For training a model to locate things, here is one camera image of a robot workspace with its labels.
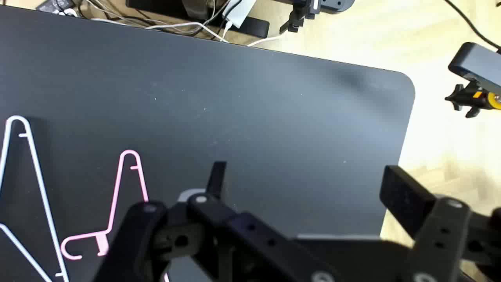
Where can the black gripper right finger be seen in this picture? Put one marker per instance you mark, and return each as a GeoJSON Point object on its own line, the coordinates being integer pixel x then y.
{"type": "Point", "coordinates": [408, 198]}

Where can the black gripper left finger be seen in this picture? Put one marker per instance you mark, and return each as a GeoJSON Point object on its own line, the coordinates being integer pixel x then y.
{"type": "Point", "coordinates": [220, 209]}

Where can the pink hanger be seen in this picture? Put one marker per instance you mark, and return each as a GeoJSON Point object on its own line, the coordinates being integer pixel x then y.
{"type": "Point", "coordinates": [87, 237]}

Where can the lavender hanger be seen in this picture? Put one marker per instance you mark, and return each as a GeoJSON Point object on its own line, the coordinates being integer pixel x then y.
{"type": "Point", "coordinates": [18, 118]}

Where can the black clamp with yellow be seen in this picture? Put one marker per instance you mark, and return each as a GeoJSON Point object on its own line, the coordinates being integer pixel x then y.
{"type": "Point", "coordinates": [478, 63]}

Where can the white power adapter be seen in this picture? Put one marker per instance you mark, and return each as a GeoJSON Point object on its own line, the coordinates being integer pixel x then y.
{"type": "Point", "coordinates": [239, 13]}

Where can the black device box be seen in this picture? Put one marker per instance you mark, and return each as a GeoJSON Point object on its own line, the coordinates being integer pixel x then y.
{"type": "Point", "coordinates": [173, 5]}

